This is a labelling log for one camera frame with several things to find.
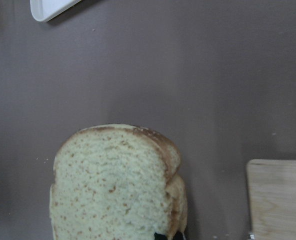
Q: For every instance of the cream rabbit tray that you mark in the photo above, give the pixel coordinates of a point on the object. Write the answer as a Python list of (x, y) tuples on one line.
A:
[(45, 10)]

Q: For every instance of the plain bread slice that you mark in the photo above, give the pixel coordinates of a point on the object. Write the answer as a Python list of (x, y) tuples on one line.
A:
[(117, 182)]

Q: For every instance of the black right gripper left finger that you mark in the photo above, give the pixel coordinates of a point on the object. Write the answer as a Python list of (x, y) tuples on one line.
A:
[(158, 236)]

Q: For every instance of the wooden cutting board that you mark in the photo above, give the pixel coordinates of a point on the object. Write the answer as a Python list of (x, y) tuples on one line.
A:
[(272, 198)]

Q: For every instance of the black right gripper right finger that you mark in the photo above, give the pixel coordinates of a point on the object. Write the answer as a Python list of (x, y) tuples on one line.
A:
[(179, 236)]

